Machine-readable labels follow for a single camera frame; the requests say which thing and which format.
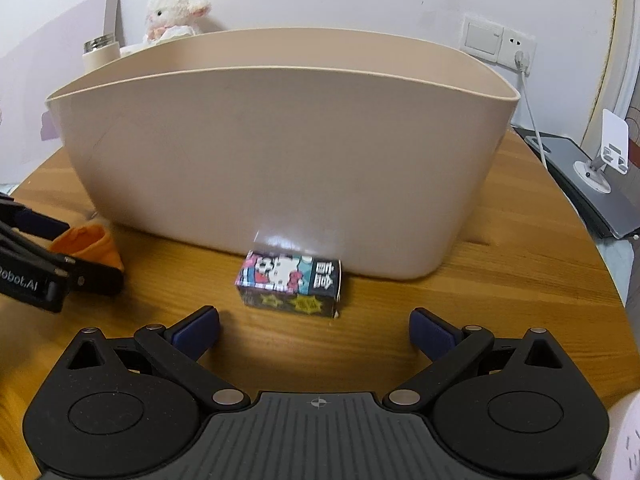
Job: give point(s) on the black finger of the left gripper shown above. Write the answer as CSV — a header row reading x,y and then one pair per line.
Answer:
x,y
18,216
19,255

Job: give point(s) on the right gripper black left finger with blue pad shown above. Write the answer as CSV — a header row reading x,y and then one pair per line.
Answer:
x,y
119,408

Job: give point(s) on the Hello Kitty blind box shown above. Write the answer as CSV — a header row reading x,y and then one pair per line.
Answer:
x,y
293,283

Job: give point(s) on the dark grey laptop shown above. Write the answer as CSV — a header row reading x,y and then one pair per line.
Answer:
x,y
603,207

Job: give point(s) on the white wall switch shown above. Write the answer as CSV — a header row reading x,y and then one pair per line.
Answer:
x,y
481,39

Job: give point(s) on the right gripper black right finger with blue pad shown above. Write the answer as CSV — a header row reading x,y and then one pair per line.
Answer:
x,y
508,408

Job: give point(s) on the white plush lamb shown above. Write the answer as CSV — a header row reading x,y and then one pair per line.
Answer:
x,y
167,20

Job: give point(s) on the lilac headboard panel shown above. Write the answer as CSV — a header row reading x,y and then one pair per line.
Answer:
x,y
39,65

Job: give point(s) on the beige plastic storage bin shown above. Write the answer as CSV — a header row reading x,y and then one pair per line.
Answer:
x,y
358,146

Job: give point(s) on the white door frame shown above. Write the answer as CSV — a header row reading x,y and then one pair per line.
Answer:
x,y
620,73

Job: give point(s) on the white wall socket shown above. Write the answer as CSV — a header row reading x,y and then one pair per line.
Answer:
x,y
517,50

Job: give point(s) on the white phone stand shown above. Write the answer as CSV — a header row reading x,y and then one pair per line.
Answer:
x,y
613,153

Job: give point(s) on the light blue bed sheet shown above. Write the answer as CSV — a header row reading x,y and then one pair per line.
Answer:
x,y
618,257

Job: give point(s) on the orange plush toy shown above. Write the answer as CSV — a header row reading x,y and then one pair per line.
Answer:
x,y
91,242

